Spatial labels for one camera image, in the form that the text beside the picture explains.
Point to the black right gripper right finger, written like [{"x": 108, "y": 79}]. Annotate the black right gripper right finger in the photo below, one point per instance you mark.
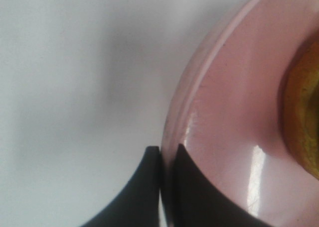
[{"x": 195, "y": 202}]

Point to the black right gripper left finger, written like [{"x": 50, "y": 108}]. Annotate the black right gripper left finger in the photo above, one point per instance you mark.
[{"x": 137, "y": 205}]

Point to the pink round plate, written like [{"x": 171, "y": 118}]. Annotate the pink round plate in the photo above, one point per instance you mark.
[{"x": 227, "y": 111}]

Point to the burger with lettuce and cheese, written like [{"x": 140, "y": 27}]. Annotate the burger with lettuce and cheese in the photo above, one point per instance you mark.
[{"x": 301, "y": 111}]

